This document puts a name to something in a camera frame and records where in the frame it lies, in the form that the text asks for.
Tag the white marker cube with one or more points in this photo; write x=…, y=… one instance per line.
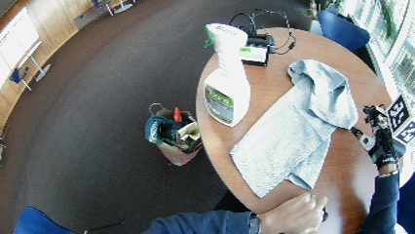
x=400, y=118

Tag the silver wristwatch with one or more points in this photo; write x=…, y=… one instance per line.
x=254, y=223

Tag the grey towel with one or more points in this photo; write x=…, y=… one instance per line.
x=294, y=130

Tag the black device with green label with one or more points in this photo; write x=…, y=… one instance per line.
x=258, y=50

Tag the white spray bottle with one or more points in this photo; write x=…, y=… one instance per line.
x=226, y=81

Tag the paper bag with clothes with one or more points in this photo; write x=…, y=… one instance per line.
x=174, y=139

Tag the small blue chair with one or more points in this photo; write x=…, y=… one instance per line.
x=17, y=76

